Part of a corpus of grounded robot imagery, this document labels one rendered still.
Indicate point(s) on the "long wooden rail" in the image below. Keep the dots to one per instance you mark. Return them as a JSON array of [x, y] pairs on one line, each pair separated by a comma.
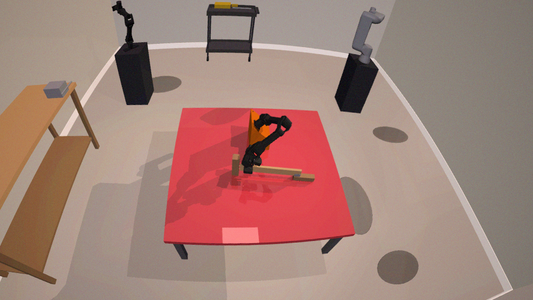
[[273, 170]]

